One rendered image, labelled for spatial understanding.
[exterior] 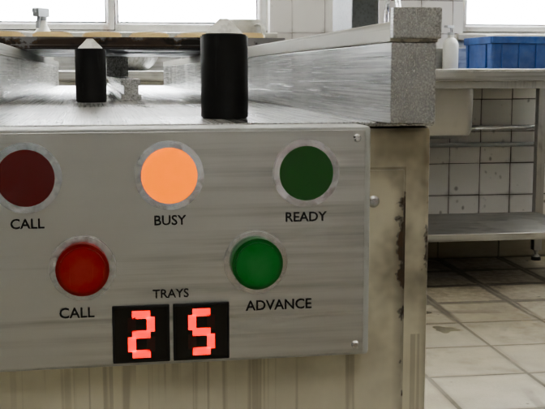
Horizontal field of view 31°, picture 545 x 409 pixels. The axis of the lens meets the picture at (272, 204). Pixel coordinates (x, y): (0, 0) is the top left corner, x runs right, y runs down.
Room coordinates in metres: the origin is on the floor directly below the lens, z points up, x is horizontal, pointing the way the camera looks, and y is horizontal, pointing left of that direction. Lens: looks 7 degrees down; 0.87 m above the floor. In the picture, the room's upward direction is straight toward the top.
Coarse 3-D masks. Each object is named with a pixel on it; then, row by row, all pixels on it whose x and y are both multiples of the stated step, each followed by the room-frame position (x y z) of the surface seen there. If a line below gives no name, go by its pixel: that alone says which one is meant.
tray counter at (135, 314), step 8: (136, 312) 0.56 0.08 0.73; (144, 312) 0.56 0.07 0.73; (128, 320) 0.56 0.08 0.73; (152, 320) 0.56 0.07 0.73; (128, 328) 0.56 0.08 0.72; (152, 328) 0.56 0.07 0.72; (136, 336) 0.56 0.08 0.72; (144, 336) 0.56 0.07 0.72; (152, 336) 0.56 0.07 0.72; (128, 344) 0.56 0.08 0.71; (152, 344) 0.56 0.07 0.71; (136, 352) 0.56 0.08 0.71; (144, 352) 0.56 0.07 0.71
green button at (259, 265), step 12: (252, 240) 0.57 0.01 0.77; (264, 240) 0.57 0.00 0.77; (240, 252) 0.57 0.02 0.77; (252, 252) 0.57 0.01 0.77; (264, 252) 0.57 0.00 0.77; (276, 252) 0.57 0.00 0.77; (240, 264) 0.57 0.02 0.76; (252, 264) 0.57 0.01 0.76; (264, 264) 0.57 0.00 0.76; (276, 264) 0.57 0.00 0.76; (240, 276) 0.57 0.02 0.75; (252, 276) 0.57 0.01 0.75; (264, 276) 0.57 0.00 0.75; (276, 276) 0.57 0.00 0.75; (252, 288) 0.57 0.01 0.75
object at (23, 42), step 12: (24, 48) 1.24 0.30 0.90; (36, 48) 1.24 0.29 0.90; (48, 48) 1.24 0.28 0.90; (60, 48) 1.24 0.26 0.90; (72, 48) 1.25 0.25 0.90; (108, 48) 1.25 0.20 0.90; (120, 48) 1.26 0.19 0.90; (132, 48) 1.26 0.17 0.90; (144, 48) 1.26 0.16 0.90; (156, 48) 1.26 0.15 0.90; (168, 48) 1.27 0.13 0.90; (180, 48) 1.27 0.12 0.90; (192, 48) 1.27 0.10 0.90
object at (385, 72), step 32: (352, 32) 0.68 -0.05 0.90; (384, 32) 0.60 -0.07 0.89; (416, 32) 0.59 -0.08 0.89; (192, 64) 1.80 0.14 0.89; (256, 64) 1.08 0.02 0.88; (288, 64) 0.91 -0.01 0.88; (320, 64) 0.78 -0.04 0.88; (352, 64) 0.68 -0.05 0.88; (384, 64) 0.60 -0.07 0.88; (416, 64) 0.59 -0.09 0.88; (256, 96) 1.09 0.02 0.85; (288, 96) 0.91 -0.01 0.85; (320, 96) 0.78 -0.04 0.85; (352, 96) 0.68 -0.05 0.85; (384, 96) 0.60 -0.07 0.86; (416, 96) 0.59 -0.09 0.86
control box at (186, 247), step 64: (0, 128) 0.57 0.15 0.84; (64, 128) 0.57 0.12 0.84; (128, 128) 0.57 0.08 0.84; (192, 128) 0.57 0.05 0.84; (256, 128) 0.58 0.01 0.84; (320, 128) 0.59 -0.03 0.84; (64, 192) 0.56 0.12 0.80; (128, 192) 0.57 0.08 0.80; (192, 192) 0.57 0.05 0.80; (256, 192) 0.58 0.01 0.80; (0, 256) 0.55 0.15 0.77; (128, 256) 0.56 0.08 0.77; (192, 256) 0.57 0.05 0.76; (320, 256) 0.58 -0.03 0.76; (0, 320) 0.55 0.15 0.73; (64, 320) 0.56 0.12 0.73; (256, 320) 0.58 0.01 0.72; (320, 320) 0.58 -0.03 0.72
